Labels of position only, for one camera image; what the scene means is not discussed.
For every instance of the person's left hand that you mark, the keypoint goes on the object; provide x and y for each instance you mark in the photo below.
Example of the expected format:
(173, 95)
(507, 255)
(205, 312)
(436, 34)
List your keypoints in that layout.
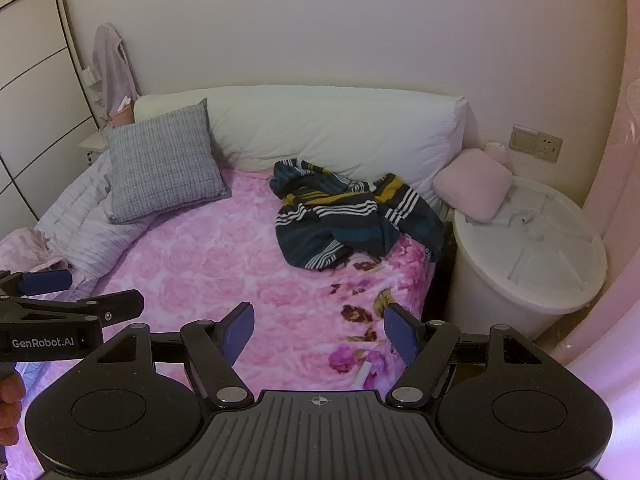
(12, 393)

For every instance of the grey checked pillow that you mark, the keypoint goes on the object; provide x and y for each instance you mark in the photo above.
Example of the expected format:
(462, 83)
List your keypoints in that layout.
(164, 163)

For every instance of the striped knit sweater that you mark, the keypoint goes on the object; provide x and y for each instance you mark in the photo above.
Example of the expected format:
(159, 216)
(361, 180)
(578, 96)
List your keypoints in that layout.
(326, 217)

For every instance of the white headboard cushion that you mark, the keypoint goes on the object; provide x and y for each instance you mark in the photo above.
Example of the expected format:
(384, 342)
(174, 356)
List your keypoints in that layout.
(360, 133)

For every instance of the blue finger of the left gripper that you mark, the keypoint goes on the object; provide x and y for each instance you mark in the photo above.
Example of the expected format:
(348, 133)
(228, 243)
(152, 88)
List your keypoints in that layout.
(44, 282)

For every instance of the small pink cushion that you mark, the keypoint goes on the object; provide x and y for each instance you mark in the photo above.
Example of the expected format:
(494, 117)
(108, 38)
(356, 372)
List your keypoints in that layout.
(474, 184)

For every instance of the pink rose bedspread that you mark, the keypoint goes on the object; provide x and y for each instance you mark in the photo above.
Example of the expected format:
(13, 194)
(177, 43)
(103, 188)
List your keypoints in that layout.
(313, 330)

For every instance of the white wardrobe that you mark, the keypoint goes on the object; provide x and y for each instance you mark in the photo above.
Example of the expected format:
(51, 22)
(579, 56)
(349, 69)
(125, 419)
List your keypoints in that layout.
(45, 113)

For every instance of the lilac striped duvet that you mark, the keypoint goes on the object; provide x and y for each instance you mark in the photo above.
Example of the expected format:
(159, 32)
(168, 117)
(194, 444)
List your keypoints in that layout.
(76, 233)

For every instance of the pink hanging towel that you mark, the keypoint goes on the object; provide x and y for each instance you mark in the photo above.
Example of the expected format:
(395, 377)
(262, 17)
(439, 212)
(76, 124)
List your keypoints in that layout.
(112, 65)

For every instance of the white nightstand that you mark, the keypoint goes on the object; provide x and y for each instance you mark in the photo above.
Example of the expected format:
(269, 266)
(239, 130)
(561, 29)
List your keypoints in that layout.
(93, 146)

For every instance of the pink cup on nightstand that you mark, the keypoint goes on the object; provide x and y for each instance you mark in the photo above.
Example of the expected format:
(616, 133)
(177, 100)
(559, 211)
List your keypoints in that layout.
(123, 116)

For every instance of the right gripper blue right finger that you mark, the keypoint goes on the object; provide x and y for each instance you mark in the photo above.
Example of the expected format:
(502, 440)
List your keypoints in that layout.
(425, 348)

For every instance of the white round lidded bin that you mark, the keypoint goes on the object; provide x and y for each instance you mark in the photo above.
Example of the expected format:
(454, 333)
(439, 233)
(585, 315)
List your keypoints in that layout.
(536, 261)

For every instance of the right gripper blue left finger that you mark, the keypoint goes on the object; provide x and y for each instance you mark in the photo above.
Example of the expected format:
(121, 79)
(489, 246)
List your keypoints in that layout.
(212, 348)

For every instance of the wall power socket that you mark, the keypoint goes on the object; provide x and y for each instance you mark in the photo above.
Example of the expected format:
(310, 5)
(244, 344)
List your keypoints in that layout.
(535, 143)

